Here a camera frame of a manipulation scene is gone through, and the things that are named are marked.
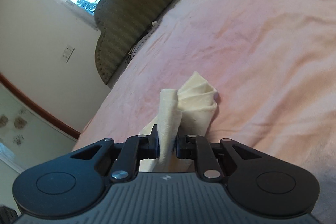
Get white wall socket plate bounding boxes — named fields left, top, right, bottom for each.
left=61, top=45, right=74, bottom=63

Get pink bed blanket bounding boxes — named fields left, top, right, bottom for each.
left=76, top=0, right=335, bottom=223

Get brown wooden wardrobe frame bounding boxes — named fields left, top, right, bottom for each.
left=1, top=73, right=81, bottom=140

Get cream white pants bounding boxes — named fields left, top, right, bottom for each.
left=139, top=72, right=218, bottom=173

